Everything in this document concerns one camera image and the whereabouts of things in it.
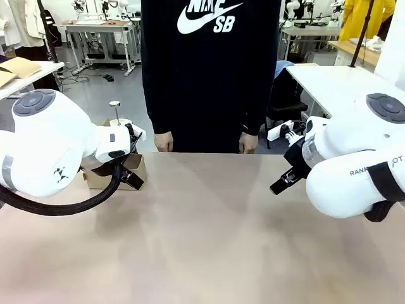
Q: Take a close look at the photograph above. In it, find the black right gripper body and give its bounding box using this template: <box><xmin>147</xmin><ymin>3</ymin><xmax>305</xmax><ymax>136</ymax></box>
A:
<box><xmin>283</xmin><ymin>139</ymin><xmax>313</xmax><ymax>179</ymax></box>

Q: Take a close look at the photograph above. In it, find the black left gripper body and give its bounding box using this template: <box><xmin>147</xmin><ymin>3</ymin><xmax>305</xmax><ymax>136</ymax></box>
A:
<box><xmin>125</xmin><ymin>123</ymin><xmax>144</xmax><ymax>156</ymax></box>

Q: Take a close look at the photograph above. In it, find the right forearm in black sleeve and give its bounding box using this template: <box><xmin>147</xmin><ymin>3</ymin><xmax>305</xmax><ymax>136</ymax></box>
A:
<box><xmin>140</xmin><ymin>63</ymin><xmax>173</xmax><ymax>136</ymax></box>

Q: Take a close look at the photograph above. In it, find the left forearm in black sleeve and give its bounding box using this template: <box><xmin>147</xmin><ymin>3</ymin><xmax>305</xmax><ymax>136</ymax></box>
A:
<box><xmin>242</xmin><ymin>63</ymin><xmax>280</xmax><ymax>136</ymax></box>

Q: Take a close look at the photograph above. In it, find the brown cardboard cup carrier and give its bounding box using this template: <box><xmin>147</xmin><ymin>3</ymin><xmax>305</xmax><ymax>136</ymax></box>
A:
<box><xmin>82</xmin><ymin>117</ymin><xmax>148</xmax><ymax>191</ymax></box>

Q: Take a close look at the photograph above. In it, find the person's right hand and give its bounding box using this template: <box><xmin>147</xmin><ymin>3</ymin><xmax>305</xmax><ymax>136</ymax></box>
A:
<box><xmin>154</xmin><ymin>131</ymin><xmax>175</xmax><ymax>153</ymax></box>

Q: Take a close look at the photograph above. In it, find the person's left hand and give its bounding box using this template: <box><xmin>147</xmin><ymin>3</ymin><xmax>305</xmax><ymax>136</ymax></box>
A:
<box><xmin>238</xmin><ymin>132</ymin><xmax>258</xmax><ymax>155</ymax></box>

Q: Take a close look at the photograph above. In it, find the white power strip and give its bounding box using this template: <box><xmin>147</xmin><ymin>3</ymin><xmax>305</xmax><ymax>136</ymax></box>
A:
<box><xmin>266</xmin><ymin>120</ymin><xmax>306</xmax><ymax>143</ymax></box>

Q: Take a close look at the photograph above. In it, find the white round-topped stand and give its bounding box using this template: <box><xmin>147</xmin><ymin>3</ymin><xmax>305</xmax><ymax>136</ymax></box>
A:
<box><xmin>109</xmin><ymin>100</ymin><xmax>122</xmax><ymax>125</ymax></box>

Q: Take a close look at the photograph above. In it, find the black chair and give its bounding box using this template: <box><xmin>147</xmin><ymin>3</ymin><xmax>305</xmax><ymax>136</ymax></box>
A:
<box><xmin>267</xmin><ymin>75</ymin><xmax>309</xmax><ymax>127</ymax></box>

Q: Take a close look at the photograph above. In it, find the large white side table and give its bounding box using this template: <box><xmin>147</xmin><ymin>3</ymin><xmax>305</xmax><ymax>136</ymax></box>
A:
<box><xmin>286</xmin><ymin>64</ymin><xmax>405</xmax><ymax>120</ymax></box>

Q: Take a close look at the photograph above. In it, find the blue cloth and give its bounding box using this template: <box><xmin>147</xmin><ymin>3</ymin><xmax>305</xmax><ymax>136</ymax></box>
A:
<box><xmin>274</xmin><ymin>60</ymin><xmax>296</xmax><ymax>79</ymax></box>

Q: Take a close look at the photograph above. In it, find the person in black Nike hoodie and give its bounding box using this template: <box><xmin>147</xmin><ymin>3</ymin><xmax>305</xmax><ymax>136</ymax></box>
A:
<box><xmin>140</xmin><ymin>0</ymin><xmax>282</xmax><ymax>155</ymax></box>

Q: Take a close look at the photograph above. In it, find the white table with red items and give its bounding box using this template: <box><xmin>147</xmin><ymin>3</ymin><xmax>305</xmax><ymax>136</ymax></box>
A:
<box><xmin>65</xmin><ymin>21</ymin><xmax>142</xmax><ymax>77</ymax></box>

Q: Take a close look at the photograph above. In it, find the wooden top workbench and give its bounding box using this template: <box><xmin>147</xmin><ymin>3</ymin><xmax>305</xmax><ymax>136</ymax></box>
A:
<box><xmin>327</xmin><ymin>39</ymin><xmax>381</xmax><ymax>68</ymax></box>

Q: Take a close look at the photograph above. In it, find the grey background table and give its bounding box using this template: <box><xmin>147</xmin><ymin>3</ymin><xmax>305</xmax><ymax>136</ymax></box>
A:
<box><xmin>280</xmin><ymin>27</ymin><xmax>343</xmax><ymax>63</ymax></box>

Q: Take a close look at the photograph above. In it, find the black stand pole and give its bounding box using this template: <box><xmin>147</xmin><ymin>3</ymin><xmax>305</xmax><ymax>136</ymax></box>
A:
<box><xmin>37</xmin><ymin>0</ymin><xmax>61</xmax><ymax>64</ymax></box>

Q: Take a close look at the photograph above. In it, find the black tripod pole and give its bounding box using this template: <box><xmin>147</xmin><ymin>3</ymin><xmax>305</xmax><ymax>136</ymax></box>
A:
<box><xmin>349</xmin><ymin>0</ymin><xmax>376</xmax><ymax>69</ymax></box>

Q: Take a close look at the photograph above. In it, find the large brown cardboard sheet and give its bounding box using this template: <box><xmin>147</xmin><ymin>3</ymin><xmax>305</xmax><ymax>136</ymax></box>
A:
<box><xmin>0</xmin><ymin>57</ymin><xmax>43</xmax><ymax>79</ymax></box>

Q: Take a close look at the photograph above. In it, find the small brown cardboard sheet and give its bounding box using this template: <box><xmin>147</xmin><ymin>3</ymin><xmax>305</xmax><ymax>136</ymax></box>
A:
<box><xmin>0</xmin><ymin>70</ymin><xmax>18</xmax><ymax>89</ymax></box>

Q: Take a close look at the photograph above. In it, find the person in yellow raincoat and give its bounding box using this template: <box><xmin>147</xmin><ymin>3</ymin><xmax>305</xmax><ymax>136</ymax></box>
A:
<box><xmin>339</xmin><ymin>0</ymin><xmax>396</xmax><ymax>42</ymax></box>

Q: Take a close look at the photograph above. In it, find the person in white coat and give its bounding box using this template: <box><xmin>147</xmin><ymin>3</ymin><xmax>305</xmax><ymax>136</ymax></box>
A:
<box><xmin>0</xmin><ymin>0</ymin><xmax>47</xmax><ymax>49</ymax></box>

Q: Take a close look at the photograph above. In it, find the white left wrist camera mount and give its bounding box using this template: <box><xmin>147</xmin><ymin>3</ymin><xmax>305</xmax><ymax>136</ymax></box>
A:
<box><xmin>118</xmin><ymin>119</ymin><xmax>147</xmax><ymax>143</ymax></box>

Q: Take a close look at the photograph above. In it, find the black sleeved left arm cable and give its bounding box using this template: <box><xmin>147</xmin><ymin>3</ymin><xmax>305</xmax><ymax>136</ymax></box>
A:
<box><xmin>0</xmin><ymin>163</ymin><xmax>125</xmax><ymax>217</ymax></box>

